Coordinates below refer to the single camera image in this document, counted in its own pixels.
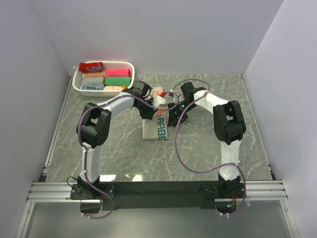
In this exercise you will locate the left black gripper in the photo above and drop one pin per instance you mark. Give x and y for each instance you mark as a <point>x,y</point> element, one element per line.
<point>149,115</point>

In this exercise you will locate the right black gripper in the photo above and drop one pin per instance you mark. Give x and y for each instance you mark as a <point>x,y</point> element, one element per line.
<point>173,118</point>

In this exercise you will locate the white printed towel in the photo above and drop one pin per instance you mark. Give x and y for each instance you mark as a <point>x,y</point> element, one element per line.
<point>156,128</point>

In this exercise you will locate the red blue cat towel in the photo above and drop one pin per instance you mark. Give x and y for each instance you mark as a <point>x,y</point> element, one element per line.
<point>90,67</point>

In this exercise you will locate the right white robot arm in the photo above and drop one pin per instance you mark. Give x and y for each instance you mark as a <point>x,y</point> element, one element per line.
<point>228,121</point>

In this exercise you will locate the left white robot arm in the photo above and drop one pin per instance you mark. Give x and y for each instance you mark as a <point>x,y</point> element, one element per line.
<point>94,124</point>

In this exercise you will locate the green rolled towel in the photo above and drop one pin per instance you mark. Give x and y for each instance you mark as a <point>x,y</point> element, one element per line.
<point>117,81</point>

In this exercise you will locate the peach rolled towel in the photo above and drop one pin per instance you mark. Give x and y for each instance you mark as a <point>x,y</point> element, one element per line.
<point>114,88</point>

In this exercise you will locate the pink rolled towel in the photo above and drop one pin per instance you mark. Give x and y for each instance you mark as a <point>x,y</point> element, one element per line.
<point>117,72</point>

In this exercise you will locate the white plastic basket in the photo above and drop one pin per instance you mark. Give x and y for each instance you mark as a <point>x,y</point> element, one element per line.
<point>78,77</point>

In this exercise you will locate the blue patterned rolled towel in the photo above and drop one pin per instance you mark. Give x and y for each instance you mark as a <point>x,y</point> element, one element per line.
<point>92,87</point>

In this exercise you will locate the orange rolled towel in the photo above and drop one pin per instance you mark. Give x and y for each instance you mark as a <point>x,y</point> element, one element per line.
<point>94,74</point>

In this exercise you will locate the grey rolled towel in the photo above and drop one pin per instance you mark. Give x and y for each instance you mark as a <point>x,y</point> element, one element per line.
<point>93,81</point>

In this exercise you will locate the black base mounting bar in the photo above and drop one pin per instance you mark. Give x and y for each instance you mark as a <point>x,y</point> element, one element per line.
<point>131,202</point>

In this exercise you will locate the aluminium front rail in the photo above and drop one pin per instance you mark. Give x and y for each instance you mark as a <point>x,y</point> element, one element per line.
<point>61,192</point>

